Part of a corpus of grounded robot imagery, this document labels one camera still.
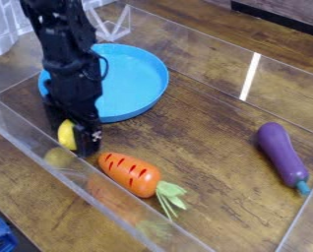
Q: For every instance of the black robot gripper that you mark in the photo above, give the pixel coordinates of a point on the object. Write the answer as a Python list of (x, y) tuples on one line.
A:
[(73, 94)]

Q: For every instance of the yellow toy lemon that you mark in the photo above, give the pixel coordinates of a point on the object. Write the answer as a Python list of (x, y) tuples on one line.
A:
[(66, 135)]

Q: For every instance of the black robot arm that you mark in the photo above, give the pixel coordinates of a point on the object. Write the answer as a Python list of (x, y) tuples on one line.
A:
[(73, 64)]

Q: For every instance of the round blue tray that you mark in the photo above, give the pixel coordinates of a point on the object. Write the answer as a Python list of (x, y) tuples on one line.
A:
[(136, 79)]

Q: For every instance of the orange toy carrot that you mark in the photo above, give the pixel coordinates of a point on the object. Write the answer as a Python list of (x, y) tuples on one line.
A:
[(141, 178)]

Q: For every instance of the white curtain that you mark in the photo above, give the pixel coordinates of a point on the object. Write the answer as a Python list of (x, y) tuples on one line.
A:
[(9, 23)]

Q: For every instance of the blue box corner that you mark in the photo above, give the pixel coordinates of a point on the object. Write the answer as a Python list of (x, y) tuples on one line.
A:
[(9, 240)]

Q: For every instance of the purple toy eggplant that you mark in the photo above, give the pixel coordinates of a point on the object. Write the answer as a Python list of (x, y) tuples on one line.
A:
[(276, 144)]

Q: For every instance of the black baseboard strip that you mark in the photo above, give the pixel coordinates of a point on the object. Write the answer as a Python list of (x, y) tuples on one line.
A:
[(271, 17)]

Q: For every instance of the clear acrylic enclosure wall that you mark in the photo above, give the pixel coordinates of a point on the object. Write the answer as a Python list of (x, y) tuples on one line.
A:
[(197, 135)]

